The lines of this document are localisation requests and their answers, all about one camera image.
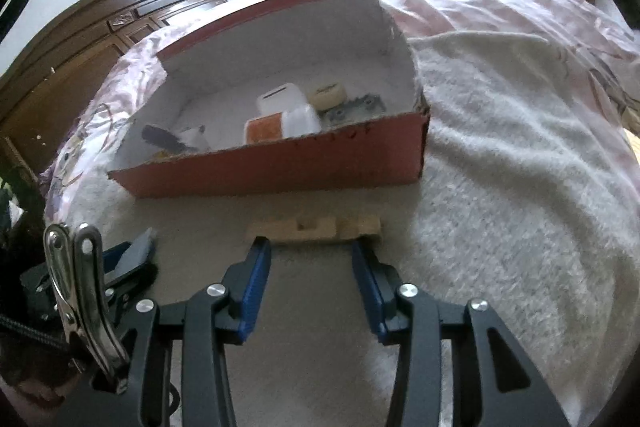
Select grey toy building plate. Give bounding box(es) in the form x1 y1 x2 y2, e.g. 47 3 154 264
320 93 387 126

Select white earbud case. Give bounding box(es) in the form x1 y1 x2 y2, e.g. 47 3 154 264
256 82 307 116

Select white charger plug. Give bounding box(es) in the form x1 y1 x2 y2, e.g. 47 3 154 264
175 125 209 152

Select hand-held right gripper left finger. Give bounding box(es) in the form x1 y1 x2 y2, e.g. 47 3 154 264
90 236 273 427

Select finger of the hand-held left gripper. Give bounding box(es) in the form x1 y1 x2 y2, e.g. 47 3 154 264
100 241 138 282
102 258 159 325

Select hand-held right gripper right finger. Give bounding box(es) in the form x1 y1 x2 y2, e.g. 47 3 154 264
351 239 571 427

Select red cardboard box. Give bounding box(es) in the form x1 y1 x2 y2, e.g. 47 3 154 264
106 0 432 200

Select metal spring clip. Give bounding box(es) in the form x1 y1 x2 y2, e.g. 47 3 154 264
42 223 132 395

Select pink printed quilt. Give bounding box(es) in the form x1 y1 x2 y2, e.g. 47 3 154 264
40 0 640 218

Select small blue white figurine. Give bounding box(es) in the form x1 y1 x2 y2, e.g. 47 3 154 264
141 124 197 156

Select round wooden chess piece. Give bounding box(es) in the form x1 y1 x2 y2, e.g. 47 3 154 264
306 83 347 111

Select wooden puzzle piece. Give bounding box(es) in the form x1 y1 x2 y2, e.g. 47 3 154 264
244 213 383 244

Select white towel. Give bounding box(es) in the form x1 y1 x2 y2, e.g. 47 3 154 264
45 32 636 427

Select dark wooden headboard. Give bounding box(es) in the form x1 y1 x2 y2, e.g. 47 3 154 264
0 0 225 188

